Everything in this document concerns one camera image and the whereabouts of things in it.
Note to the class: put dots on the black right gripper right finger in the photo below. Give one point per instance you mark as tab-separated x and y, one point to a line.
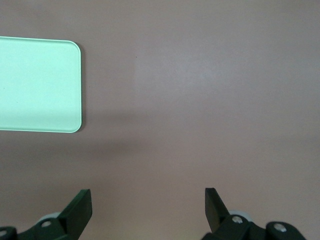
217	215

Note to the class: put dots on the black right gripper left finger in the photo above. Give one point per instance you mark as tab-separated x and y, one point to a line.
75	215

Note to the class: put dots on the mint green rectangular tray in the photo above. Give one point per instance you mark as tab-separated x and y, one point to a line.
40	85

